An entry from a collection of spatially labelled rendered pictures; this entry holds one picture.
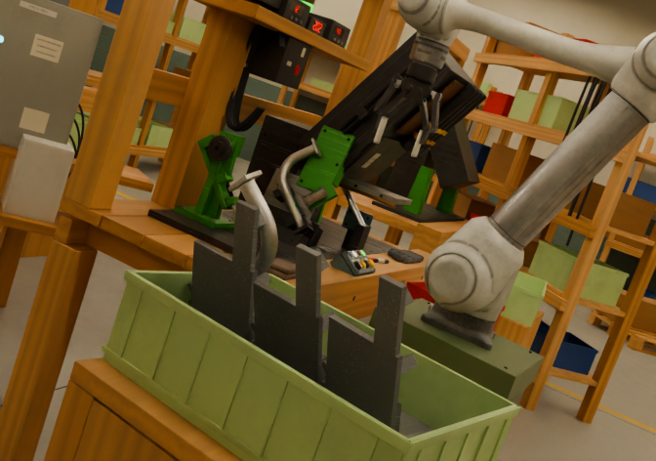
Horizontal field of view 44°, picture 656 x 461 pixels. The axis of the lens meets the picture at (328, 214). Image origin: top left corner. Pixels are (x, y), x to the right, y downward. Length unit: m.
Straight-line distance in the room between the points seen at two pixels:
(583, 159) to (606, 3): 10.02
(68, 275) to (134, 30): 0.67
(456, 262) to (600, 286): 3.55
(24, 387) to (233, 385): 1.18
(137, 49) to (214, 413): 1.12
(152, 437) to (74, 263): 0.98
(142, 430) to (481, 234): 0.82
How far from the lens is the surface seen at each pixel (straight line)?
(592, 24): 11.71
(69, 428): 1.53
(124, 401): 1.42
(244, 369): 1.31
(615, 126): 1.77
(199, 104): 2.51
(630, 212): 5.22
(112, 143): 2.21
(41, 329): 2.36
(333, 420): 1.22
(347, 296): 2.34
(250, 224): 1.39
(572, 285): 5.00
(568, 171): 1.77
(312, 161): 2.59
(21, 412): 2.45
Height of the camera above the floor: 1.36
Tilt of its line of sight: 8 degrees down
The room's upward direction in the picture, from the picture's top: 19 degrees clockwise
